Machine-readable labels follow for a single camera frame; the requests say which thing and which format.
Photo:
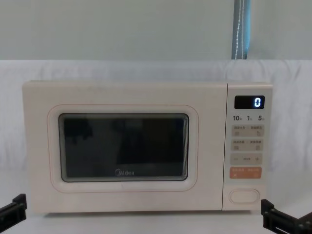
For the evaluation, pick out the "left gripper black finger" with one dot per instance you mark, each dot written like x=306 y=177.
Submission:
x=14 y=209

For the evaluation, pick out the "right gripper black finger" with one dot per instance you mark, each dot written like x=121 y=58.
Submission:
x=270 y=217

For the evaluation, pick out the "oven control panel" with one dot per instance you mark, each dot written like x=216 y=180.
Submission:
x=246 y=151

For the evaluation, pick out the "cream microwave oven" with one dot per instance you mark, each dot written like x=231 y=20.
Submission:
x=126 y=97

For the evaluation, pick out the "white curtain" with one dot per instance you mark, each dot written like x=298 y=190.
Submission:
x=146 y=70

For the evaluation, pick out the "grey striped post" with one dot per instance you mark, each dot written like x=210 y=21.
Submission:
x=240 y=29

